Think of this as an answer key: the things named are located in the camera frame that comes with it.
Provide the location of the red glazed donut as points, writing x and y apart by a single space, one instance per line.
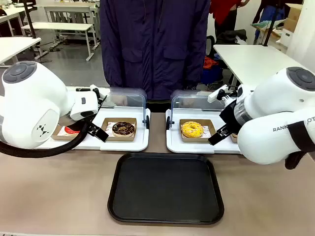
70 130

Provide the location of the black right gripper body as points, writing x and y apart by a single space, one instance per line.
230 115

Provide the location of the orange cloth item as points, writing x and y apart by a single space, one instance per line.
210 62

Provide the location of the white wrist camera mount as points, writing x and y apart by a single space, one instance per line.
216 94
94 91

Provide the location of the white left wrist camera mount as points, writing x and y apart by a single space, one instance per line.
94 91

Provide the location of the white table with grey edge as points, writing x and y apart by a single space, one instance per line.
14 48

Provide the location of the black plastic serving tray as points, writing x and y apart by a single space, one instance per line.
165 191

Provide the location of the brown cardboard box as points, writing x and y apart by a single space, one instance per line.
294 17

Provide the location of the white bench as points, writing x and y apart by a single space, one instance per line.
56 26

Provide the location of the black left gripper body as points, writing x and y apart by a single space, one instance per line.
71 121

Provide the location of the small white box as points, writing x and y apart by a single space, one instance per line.
284 39

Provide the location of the person in navy jacket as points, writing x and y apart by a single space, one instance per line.
152 49

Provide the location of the person in black and blue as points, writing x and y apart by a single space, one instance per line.
268 9

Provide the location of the white desk with slatted panel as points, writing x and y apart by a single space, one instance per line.
69 9

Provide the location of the person in red top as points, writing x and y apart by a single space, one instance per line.
224 9

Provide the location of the brown cardboard donut tray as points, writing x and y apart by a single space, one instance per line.
197 140
234 139
59 135
107 123

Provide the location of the black stand pole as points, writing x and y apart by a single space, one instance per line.
30 22
269 29

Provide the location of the clear display case lid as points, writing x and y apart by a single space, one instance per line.
133 96
187 98

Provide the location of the chocolate sprinkled donut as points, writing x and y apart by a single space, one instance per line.
118 132

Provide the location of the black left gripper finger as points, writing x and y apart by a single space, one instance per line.
102 102
98 132

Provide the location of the person left hand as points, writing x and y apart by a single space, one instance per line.
191 87

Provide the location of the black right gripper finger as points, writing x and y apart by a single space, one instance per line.
232 94
219 137

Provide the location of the large white table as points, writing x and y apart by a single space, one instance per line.
256 61

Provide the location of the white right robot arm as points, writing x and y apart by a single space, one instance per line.
270 98

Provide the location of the black bag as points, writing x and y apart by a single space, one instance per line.
231 37

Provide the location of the blue crate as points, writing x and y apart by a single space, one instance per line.
212 73

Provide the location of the black office chair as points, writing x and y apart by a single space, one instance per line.
210 45

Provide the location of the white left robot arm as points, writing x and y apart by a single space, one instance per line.
32 98

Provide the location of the yellow sprinkled donut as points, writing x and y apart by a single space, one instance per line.
187 133

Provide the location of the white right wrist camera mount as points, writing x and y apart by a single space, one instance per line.
216 94

